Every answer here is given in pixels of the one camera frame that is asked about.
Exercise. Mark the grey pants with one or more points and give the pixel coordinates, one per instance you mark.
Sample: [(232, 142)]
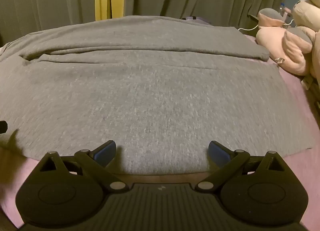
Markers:
[(150, 91)]

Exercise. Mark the clear plastic bottle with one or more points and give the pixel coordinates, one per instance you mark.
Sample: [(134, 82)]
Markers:
[(283, 9)]

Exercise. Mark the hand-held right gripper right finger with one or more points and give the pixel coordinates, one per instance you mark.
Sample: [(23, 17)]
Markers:
[(218, 153)]

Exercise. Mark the grey and pink plush toy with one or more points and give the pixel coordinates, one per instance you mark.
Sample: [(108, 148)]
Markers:
[(271, 17)]

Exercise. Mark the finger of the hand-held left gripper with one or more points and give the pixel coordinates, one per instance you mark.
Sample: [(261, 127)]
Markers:
[(3, 126)]

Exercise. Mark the beige plush rabbit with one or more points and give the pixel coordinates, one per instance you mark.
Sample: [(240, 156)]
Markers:
[(306, 6)]

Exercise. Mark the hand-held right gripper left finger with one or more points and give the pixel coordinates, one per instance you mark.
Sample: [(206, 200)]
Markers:
[(107, 151)]

